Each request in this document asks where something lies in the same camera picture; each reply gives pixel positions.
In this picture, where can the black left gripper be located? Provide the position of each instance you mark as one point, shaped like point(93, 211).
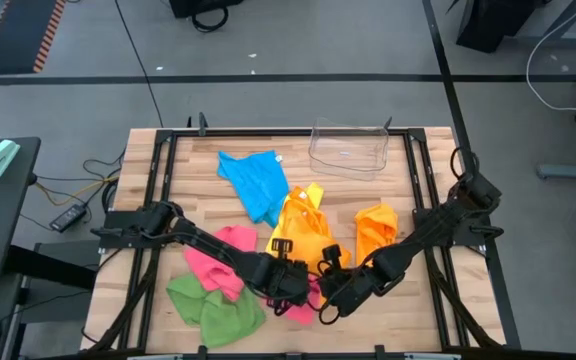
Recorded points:
point(283, 280)

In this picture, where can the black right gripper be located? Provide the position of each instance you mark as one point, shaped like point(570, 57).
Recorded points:
point(348, 292)

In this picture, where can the pink microfiber towel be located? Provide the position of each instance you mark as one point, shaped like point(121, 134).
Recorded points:
point(300, 314)
point(213, 277)

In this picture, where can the orange microfiber towel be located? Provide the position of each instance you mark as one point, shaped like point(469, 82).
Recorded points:
point(375, 225)
point(303, 225)

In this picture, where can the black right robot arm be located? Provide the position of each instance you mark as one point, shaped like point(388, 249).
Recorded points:
point(428, 230)

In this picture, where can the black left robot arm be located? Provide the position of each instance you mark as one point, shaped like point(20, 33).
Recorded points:
point(208, 242)

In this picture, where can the green microfiber towel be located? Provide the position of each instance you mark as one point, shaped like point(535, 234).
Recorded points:
point(218, 322)

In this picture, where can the blue microfiber towel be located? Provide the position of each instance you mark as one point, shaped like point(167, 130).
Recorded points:
point(258, 182)

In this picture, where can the clear plastic bin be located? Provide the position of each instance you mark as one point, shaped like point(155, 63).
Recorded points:
point(348, 150)

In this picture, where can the black power adapter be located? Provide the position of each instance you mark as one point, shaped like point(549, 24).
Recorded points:
point(68, 218)

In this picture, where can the black equipment base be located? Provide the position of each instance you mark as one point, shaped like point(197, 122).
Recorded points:
point(203, 6)

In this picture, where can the black side table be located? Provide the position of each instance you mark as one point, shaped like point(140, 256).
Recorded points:
point(3, 210)

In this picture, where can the black cabinet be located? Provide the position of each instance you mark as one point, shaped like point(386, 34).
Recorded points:
point(493, 20)

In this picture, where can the black orange-striped floor mat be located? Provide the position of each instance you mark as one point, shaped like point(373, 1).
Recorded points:
point(13, 35)

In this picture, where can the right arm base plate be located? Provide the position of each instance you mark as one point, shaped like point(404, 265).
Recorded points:
point(475, 241)

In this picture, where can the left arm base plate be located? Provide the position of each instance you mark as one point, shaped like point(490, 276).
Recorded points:
point(118, 243)

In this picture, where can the grey metal desk frame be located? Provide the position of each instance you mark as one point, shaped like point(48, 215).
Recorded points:
point(58, 249)

